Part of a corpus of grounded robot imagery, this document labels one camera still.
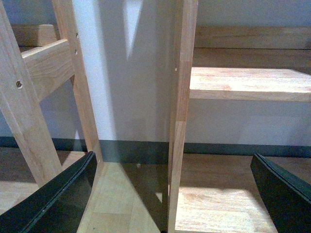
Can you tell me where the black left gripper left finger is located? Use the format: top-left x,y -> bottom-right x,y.
0,151 -> 97,233

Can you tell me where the wooden ladder shelf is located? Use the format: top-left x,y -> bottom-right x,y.
0,0 -> 102,186

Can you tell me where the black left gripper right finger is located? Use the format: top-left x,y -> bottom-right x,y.
250,154 -> 311,233

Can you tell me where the wooden side shelf unit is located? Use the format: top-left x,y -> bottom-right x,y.
167,0 -> 311,233

